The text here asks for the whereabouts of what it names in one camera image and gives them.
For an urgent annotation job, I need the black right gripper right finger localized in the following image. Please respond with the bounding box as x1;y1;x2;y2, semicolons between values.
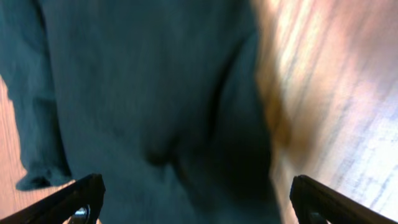
289;175;397;224

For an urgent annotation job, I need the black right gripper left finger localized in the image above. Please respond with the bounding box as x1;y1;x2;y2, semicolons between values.
1;174;106;224

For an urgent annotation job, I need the black cloth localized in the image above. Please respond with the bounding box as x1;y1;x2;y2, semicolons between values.
1;0;280;223

